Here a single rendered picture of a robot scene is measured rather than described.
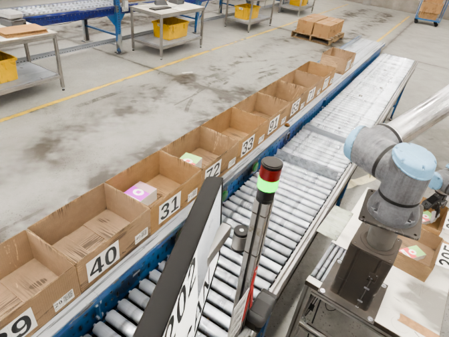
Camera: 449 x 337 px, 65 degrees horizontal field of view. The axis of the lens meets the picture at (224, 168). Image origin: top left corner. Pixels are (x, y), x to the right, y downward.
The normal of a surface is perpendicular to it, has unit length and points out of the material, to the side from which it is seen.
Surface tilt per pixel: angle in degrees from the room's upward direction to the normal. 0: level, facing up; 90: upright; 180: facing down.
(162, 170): 89
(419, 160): 6
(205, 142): 89
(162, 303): 4
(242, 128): 89
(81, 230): 0
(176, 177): 89
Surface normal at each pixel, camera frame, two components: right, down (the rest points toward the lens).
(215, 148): -0.53, 0.42
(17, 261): 0.84, 0.37
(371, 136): -0.24, -0.69
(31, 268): 0.11, -0.82
